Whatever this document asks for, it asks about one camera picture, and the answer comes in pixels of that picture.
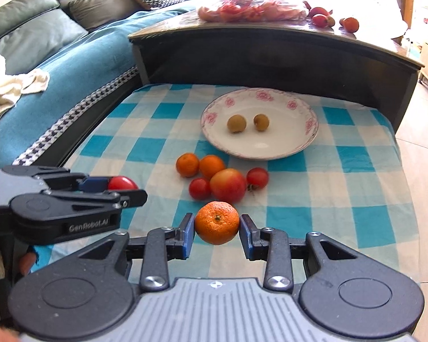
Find person's left hand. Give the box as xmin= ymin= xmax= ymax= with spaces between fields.
xmin=19 ymin=251 xmax=37 ymax=276

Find large red-orange tomato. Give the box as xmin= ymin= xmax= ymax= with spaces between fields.
xmin=210 ymin=168 xmax=247 ymax=203

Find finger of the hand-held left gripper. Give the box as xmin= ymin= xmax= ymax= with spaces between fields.
xmin=29 ymin=167 xmax=110 ymax=193
xmin=39 ymin=189 xmax=148 ymax=212

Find blue white checkered cloth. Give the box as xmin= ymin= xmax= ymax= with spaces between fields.
xmin=32 ymin=84 xmax=419 ymax=286

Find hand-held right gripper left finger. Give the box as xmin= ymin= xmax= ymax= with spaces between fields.
xmin=76 ymin=213 xmax=195 ymax=292

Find red tomato with stem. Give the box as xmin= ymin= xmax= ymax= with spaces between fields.
xmin=246 ymin=167 xmax=270 ymax=195

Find small orange mandarin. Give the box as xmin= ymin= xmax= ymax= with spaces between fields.
xmin=176 ymin=153 xmax=200 ymax=178
xmin=199 ymin=154 xmax=226 ymax=180

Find white plate pink flowers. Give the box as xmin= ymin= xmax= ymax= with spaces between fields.
xmin=200 ymin=87 xmax=319 ymax=161

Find white printed bag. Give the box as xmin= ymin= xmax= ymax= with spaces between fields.
xmin=337 ymin=0 xmax=409 ymax=38

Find white towel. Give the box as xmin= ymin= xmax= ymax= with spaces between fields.
xmin=0 ymin=50 xmax=51 ymax=123

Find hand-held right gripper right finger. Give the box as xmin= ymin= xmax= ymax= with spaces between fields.
xmin=239 ymin=214 xmax=359 ymax=292

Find dark coffee table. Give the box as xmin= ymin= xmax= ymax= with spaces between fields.
xmin=128 ymin=7 xmax=425 ymax=134

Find brown longan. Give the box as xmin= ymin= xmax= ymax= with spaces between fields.
xmin=253 ymin=113 xmax=270 ymax=132
xmin=227 ymin=115 xmax=244 ymax=133

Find grey sofa cushion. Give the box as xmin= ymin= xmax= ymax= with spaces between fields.
xmin=68 ymin=0 xmax=145 ymax=32

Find green sofa cushion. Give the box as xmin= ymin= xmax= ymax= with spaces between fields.
xmin=0 ymin=9 xmax=90 ymax=75
xmin=0 ymin=0 xmax=60 ymax=29

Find small red cherry tomato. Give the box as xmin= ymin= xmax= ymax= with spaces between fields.
xmin=189 ymin=177 xmax=212 ymax=201
xmin=108 ymin=176 xmax=140 ymax=191

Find blue blanket houndstooth trim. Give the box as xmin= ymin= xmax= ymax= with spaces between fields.
xmin=0 ymin=0 xmax=197 ymax=168

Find large orange mandarin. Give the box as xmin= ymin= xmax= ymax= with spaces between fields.
xmin=194 ymin=201 xmax=240 ymax=246

